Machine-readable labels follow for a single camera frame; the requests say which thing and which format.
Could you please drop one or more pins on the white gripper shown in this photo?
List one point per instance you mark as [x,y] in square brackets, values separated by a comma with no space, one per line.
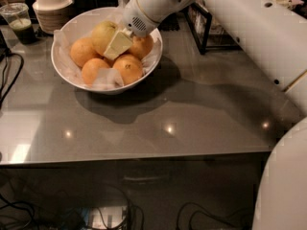
[135,19]

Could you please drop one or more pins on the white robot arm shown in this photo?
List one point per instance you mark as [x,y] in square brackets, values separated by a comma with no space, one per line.
[275,38]

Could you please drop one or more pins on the right back orange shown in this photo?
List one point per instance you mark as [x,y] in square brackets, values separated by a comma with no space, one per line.
[141,46]

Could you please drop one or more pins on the front right orange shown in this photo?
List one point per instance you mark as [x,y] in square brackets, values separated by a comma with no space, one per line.
[129,67]

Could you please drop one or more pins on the front left orange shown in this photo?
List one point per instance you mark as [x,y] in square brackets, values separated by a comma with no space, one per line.
[91,68]

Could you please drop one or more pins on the white paper bowl liner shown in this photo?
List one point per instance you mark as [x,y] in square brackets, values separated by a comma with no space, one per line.
[107,79]

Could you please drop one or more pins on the white ceramic bowl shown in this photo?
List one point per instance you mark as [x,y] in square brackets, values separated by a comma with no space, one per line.
[73,26]

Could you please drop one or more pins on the dark ribbed container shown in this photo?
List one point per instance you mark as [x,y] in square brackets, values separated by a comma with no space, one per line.
[170,23]

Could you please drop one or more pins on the stack of paper bowls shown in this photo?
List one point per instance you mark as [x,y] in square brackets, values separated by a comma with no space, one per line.
[52,14]

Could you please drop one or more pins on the plastic cup green drink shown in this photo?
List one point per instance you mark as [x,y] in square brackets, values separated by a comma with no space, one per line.
[17,17]

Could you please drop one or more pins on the black wire snack basket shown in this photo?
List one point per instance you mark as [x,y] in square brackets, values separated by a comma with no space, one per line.
[207,32]

